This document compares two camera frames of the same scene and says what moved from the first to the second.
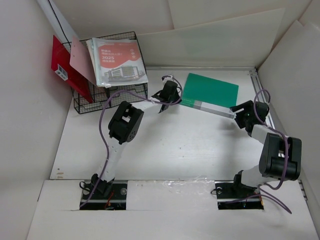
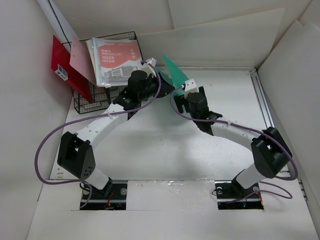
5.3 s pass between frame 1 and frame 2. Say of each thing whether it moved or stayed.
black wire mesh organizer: stayed
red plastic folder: stayed
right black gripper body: moved
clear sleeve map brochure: stayed
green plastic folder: moved
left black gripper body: moved
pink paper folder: stayed
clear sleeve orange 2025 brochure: stayed
